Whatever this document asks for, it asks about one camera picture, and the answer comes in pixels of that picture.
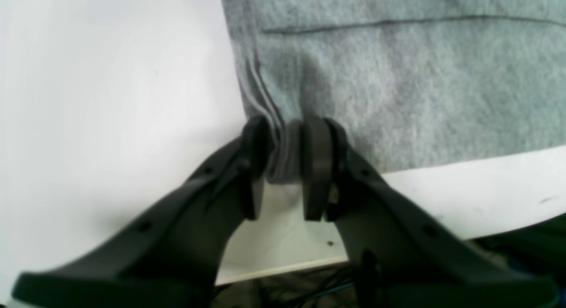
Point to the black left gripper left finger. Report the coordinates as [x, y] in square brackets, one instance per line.
[169, 256]

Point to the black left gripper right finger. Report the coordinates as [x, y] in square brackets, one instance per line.
[401, 257]

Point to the grey t-shirt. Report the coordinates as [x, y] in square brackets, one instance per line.
[415, 83]

